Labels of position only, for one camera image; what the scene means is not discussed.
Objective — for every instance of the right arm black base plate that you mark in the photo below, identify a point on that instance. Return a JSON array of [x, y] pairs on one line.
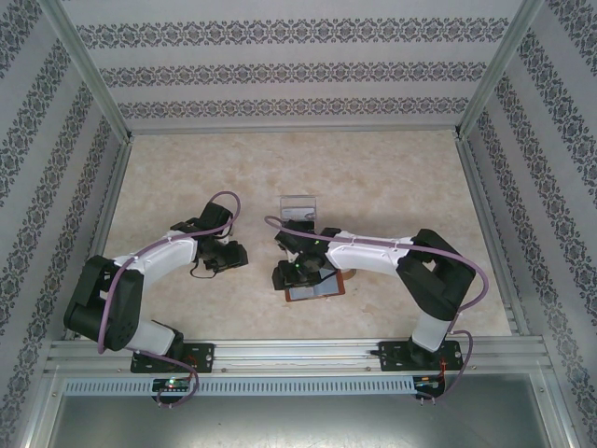
[[392, 354]]

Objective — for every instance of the aluminium upright frame post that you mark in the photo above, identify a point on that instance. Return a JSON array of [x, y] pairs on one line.
[[91, 70], [494, 70]]

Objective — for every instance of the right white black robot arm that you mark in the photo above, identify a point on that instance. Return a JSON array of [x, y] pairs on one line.
[[368, 254]]

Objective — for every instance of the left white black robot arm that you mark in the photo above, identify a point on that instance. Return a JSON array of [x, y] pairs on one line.
[[163, 256]]

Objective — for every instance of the white card grey print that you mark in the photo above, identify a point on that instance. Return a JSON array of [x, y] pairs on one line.
[[298, 214]]

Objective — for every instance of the brown leather card holder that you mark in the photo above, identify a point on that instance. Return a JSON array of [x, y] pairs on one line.
[[326, 289]]

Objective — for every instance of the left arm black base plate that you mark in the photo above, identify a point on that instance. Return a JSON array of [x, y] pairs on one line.
[[203, 354]]

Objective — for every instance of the grey metal panel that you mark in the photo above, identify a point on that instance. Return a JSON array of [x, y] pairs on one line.
[[298, 420]]

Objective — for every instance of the clear acrylic card stand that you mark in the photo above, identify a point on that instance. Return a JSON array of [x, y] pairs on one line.
[[298, 201]]

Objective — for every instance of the aluminium table side rail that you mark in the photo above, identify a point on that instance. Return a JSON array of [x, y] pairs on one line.
[[101, 233], [490, 233]]

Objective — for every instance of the aluminium mounting rail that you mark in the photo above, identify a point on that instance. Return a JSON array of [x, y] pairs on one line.
[[298, 354]]

